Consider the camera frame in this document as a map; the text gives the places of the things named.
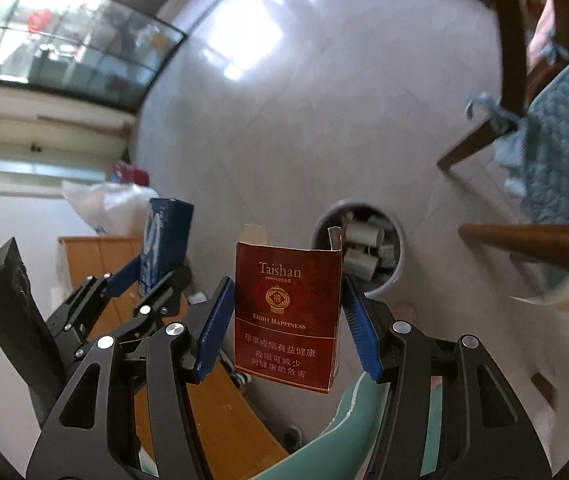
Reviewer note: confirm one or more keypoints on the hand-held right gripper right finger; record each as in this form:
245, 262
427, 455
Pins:
359, 330

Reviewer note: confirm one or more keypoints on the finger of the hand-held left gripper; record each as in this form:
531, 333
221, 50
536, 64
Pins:
124, 274
167, 292

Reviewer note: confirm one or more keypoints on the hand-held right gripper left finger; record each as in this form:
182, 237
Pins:
212, 332

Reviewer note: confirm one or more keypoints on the blue cigarette pack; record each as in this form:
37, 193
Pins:
164, 240

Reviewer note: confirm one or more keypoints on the red cigarette pack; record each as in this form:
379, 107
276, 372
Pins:
287, 320

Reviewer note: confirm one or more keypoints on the white round trash bin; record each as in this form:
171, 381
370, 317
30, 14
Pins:
397, 265

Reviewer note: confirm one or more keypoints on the grey cylinder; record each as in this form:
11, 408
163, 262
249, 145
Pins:
364, 234
362, 263

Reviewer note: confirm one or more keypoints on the white plastic bag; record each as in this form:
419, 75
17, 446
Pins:
109, 205

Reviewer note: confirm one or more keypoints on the red packet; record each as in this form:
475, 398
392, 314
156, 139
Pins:
129, 172

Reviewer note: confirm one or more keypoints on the cream cabinet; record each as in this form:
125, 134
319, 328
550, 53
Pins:
39, 125

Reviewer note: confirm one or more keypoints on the brown wooden chair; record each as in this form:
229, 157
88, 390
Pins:
524, 242

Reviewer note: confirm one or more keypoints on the glass door cabinet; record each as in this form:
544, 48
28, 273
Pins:
74, 45

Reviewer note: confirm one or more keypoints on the blue quilted seat cushion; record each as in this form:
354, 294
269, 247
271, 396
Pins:
559, 150

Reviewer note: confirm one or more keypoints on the dark wooden chair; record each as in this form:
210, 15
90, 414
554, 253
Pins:
519, 60

